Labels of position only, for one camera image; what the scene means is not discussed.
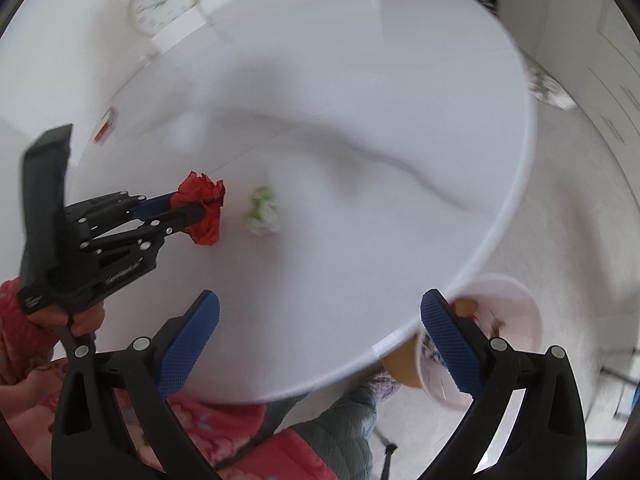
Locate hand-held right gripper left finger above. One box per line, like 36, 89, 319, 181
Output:
50, 289, 223, 480

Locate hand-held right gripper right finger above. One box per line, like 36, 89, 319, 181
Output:
420, 288, 588, 480

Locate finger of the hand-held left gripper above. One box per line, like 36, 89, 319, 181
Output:
80, 204, 207, 260
67, 191, 180, 242

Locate red paper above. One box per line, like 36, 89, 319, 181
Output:
170, 171, 227, 247

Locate white waste bin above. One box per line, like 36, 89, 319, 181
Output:
414, 273, 544, 407

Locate person's left hand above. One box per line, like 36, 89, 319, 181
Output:
22, 300, 107, 341

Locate crumpled green and white paper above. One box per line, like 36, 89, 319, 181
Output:
243, 185, 282, 237

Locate purple slipper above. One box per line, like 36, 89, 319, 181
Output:
366, 371, 402, 404

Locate person's pink floral jacket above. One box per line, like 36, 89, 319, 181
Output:
0, 360, 346, 480

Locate small red and white tag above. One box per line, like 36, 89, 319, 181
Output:
94, 106, 119, 146

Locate person's grey quilted trousers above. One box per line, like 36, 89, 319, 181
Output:
270, 385, 379, 480

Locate white label strip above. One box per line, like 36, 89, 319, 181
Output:
151, 9, 207, 54

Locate round wall clock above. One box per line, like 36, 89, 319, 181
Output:
128, 0, 201, 37

